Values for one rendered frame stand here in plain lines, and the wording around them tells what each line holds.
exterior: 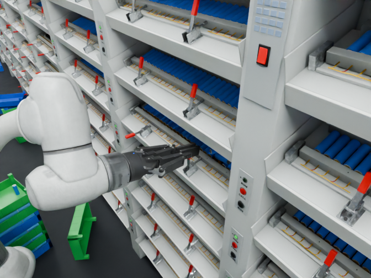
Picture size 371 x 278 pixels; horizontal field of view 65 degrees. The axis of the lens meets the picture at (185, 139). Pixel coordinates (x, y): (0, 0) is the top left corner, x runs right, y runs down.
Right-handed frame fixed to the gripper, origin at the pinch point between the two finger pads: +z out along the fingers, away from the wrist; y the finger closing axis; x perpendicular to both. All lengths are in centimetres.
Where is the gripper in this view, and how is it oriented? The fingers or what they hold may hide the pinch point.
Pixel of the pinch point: (187, 151)
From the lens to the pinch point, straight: 83.5
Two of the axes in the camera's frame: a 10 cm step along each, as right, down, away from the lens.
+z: 7.8, -1.9, 5.9
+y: 6.0, 4.4, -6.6
